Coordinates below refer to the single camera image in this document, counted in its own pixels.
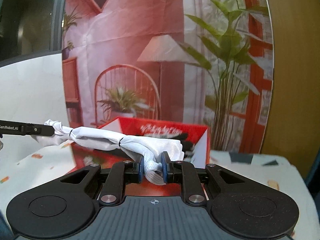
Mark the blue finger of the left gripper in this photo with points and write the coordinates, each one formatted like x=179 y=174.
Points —
x=36 y=129

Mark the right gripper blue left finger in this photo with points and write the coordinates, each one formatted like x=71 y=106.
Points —
x=117 y=177

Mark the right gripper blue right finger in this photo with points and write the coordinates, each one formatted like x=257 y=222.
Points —
x=184 y=174

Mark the cartoon printed tablecloth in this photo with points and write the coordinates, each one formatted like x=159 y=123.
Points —
x=26 y=164

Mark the red strawberry cardboard box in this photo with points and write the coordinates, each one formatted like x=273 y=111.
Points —
x=194 y=140

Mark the printed room scene backdrop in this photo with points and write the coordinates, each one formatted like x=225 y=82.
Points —
x=207 y=62

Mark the white cloth bundle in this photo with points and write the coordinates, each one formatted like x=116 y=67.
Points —
x=134 y=146

